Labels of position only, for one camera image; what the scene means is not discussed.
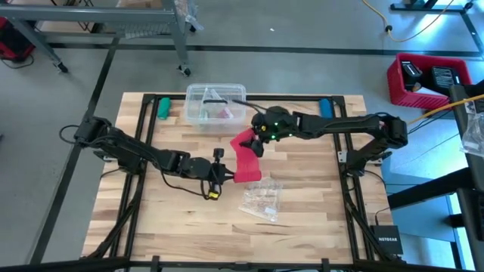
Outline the red elastic bandage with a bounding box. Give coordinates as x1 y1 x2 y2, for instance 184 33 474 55
229 127 263 184

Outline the black Netgear network switch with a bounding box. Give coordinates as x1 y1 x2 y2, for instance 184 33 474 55
369 224 405 256

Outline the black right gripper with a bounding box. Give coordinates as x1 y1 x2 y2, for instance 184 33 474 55
240 106 302 158

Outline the grey metal cart frame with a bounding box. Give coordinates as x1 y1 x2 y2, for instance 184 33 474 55
0 0 200 78

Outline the black floor stand frame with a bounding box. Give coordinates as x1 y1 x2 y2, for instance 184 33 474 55
389 0 484 60

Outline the yellow extension cable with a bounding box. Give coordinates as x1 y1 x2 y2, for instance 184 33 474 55
406 93 484 126

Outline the black device in crate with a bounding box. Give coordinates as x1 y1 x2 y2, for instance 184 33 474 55
400 60 424 92
430 66 461 96

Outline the blue bandage roll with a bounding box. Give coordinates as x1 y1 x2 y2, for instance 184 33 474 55
318 97 334 122

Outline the crumpled clear plastic bag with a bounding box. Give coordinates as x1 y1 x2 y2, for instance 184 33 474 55
460 100 484 159

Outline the black aluminium table frame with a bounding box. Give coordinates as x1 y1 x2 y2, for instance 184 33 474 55
79 92 404 272

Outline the clear plastic storage bin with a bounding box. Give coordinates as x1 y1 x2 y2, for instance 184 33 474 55
184 82 247 128

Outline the black desk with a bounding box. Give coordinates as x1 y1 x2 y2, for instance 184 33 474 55
387 81 484 265

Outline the red tool box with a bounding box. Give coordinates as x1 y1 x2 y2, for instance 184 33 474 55
0 17 37 62

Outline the red plastic crate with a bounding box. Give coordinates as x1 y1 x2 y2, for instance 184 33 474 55
386 52 473 111

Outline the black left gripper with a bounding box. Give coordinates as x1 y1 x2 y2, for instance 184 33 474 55
184 147 237 201

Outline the yellow floor cable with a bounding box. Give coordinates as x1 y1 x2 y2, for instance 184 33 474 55
361 0 457 44

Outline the clear plastic zip bag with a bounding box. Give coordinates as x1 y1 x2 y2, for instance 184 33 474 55
237 176 284 223

